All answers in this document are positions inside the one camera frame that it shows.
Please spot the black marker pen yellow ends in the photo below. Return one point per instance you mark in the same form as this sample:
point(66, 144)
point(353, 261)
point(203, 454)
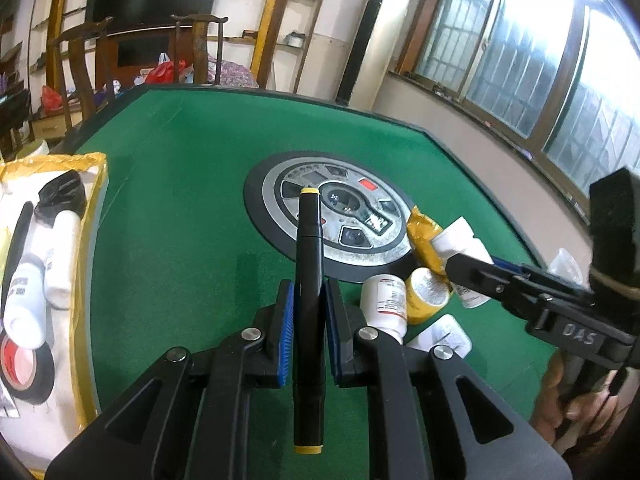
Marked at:
point(309, 270)

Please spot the yellow jar white lid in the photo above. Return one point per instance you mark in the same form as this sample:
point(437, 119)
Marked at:
point(425, 292)

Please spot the purple floral cloth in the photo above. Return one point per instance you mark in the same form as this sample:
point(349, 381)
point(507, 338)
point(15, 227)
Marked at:
point(235, 74)

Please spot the person's right hand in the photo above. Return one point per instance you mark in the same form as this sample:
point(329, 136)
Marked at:
point(547, 400)

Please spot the black tape roll red core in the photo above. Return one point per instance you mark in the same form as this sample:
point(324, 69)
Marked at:
point(42, 375)

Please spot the gold framed wall shelf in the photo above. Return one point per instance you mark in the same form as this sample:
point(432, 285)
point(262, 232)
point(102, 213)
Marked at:
point(272, 20)

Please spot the long black flat bar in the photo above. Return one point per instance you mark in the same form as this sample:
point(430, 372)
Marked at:
point(20, 240)

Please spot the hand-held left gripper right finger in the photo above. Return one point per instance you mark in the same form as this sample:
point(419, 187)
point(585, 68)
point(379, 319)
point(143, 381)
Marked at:
point(334, 335)

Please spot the brown framed window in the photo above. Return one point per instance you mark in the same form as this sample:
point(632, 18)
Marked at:
point(525, 60)

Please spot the dark wooden chair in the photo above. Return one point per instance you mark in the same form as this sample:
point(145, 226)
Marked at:
point(200, 45)
point(82, 60)

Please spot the beige tower air conditioner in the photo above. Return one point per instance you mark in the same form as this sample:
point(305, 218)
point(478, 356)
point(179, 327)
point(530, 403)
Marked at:
point(385, 35)

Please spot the yellow padded packet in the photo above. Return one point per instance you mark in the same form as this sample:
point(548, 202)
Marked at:
point(422, 237)

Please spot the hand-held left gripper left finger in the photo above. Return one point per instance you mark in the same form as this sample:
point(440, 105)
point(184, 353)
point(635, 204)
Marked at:
point(285, 340)

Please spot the round dice control panel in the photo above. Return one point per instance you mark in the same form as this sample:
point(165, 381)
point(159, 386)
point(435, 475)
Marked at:
point(350, 255)

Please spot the red plastic bag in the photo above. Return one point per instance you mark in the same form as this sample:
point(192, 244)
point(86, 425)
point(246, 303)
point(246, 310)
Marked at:
point(51, 97)
point(162, 72)

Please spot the white bottle red label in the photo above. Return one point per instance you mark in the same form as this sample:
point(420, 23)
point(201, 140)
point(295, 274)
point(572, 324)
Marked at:
point(382, 305)

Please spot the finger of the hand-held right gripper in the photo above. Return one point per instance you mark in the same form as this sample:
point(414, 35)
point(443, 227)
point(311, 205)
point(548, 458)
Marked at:
point(490, 280)
point(550, 282)

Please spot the white tray yellow taped edges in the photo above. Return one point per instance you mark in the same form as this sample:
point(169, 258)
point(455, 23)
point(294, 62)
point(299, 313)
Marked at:
point(60, 385)

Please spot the white plastic bottle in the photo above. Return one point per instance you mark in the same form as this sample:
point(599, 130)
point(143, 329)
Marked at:
point(25, 310)
point(62, 260)
point(460, 242)

